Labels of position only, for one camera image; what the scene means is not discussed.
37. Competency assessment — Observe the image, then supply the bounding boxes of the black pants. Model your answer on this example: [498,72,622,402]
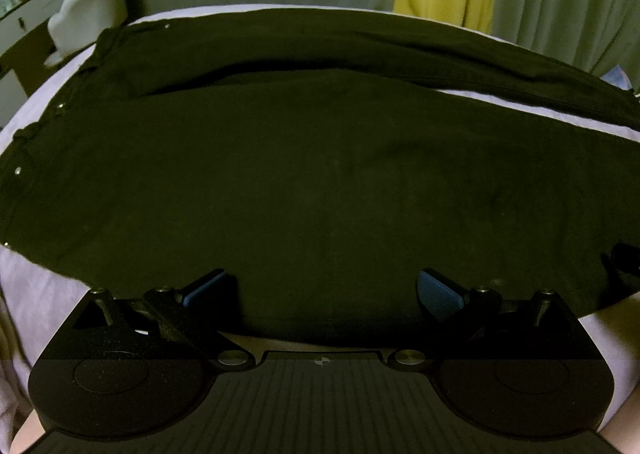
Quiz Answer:
[1,8,639,330]

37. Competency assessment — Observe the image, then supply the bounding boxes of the lavender bed blanket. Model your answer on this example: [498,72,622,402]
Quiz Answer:
[0,3,640,444]

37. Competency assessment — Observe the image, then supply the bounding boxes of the blue white box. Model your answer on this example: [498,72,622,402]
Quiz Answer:
[600,65,637,96]

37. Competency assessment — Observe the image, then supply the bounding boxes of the grey dresser desk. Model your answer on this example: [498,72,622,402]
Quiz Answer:
[1,0,63,127]

